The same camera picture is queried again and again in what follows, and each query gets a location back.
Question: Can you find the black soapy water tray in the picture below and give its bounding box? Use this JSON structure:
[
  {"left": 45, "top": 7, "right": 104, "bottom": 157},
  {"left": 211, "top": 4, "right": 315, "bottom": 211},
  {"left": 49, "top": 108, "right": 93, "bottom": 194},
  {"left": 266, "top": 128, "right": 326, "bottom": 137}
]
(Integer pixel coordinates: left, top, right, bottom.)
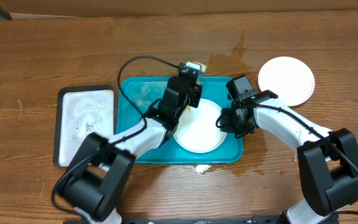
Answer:
[{"left": 53, "top": 85, "right": 115, "bottom": 167}]

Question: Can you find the teal plastic tray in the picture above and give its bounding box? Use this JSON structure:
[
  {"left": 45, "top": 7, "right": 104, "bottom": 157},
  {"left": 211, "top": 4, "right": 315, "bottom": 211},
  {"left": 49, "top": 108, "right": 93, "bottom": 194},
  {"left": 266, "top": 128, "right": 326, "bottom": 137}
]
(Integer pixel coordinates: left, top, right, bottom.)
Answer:
[{"left": 116, "top": 76, "right": 244, "bottom": 164}]

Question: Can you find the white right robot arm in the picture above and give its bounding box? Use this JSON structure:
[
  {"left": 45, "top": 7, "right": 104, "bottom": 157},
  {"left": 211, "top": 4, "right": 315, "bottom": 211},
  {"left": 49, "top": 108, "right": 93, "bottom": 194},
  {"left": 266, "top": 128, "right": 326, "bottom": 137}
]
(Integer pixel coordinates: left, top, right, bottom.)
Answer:
[{"left": 216, "top": 90, "right": 358, "bottom": 223}]

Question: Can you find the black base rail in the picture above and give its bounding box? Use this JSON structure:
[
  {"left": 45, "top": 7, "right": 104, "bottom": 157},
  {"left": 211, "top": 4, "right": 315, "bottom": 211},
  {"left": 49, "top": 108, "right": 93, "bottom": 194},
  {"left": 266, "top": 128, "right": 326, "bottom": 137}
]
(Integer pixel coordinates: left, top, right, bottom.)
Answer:
[{"left": 63, "top": 215, "right": 340, "bottom": 224}]

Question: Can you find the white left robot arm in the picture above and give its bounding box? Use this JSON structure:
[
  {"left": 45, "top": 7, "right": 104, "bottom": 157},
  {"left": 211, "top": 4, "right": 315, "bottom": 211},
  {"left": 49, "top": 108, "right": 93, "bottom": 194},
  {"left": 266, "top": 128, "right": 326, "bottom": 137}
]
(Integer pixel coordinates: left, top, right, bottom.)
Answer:
[{"left": 52, "top": 62, "right": 206, "bottom": 223}]

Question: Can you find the yellow sponge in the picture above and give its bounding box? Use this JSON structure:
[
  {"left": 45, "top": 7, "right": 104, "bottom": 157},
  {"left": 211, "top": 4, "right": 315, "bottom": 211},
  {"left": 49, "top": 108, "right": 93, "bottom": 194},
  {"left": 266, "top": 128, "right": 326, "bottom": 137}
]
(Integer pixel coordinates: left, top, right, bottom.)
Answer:
[{"left": 198, "top": 63, "right": 206, "bottom": 77}]

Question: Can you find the white plate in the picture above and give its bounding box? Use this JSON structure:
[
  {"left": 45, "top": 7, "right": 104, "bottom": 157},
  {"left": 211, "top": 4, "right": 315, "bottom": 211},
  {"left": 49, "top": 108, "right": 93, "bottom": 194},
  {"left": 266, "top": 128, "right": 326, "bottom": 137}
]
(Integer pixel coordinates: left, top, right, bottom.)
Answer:
[
  {"left": 257, "top": 56, "right": 315, "bottom": 106},
  {"left": 174, "top": 98, "right": 226, "bottom": 154}
]

